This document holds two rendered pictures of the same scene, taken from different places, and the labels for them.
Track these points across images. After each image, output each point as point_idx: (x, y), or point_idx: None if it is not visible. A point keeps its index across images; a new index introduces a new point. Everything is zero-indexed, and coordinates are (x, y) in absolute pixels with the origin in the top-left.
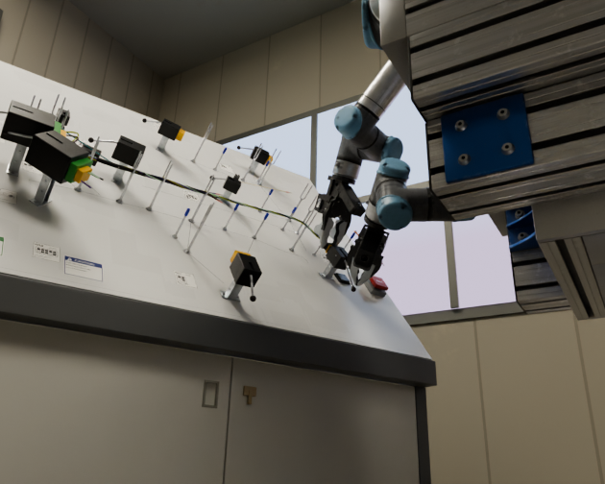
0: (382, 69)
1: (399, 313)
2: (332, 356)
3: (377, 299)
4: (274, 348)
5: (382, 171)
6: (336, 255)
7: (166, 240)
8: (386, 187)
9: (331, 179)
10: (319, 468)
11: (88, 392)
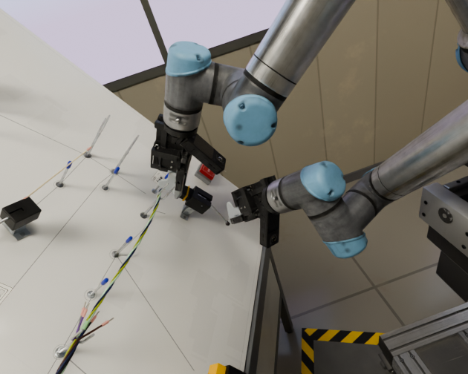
0: (312, 13)
1: (229, 182)
2: (261, 305)
3: (214, 185)
4: (254, 369)
5: (325, 198)
6: (203, 205)
7: None
8: (339, 223)
9: (164, 129)
10: (264, 344)
11: None
